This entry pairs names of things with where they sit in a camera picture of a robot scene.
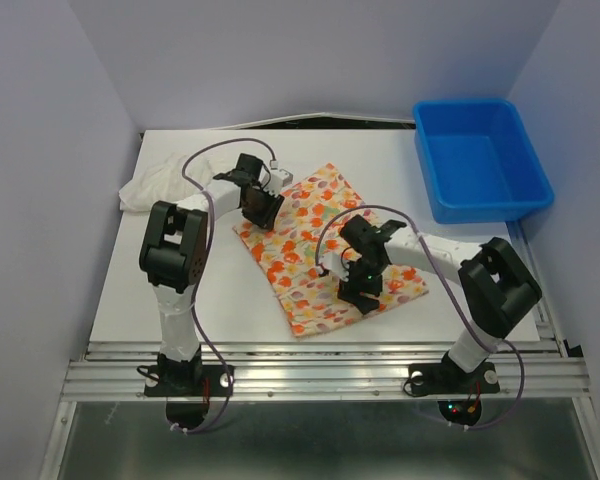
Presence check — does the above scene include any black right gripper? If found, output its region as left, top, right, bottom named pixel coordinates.
left=337, top=255, right=388, bottom=315

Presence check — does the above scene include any orange floral patterned skirt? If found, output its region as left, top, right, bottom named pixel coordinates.
left=234, top=163, right=428, bottom=339

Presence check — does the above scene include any white ruffled skirt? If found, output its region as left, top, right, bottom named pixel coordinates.
left=118, top=153, right=229, bottom=213

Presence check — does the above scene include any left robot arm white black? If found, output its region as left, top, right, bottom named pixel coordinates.
left=139, top=153, right=293, bottom=394

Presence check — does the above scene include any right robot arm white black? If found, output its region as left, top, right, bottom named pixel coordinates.
left=321, top=215, right=542, bottom=390

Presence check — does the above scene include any blue plastic bin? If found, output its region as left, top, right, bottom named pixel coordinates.
left=413, top=98, right=554, bottom=224

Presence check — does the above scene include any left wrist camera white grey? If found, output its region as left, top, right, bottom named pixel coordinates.
left=263, top=169, right=293, bottom=196

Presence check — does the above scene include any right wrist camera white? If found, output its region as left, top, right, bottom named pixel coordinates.
left=321, top=247, right=351, bottom=282

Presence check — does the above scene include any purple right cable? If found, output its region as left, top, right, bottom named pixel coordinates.
left=313, top=203, right=526, bottom=432

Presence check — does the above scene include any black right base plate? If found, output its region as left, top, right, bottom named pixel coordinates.
left=402, top=362, right=500, bottom=397

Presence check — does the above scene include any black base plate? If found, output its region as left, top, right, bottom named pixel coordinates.
left=402, top=362, right=500, bottom=397
left=137, top=364, right=232, bottom=398

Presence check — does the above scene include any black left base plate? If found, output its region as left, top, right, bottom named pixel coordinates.
left=137, top=364, right=232, bottom=398

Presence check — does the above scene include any aluminium rail frame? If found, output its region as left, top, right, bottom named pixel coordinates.
left=41, top=214, right=600, bottom=479

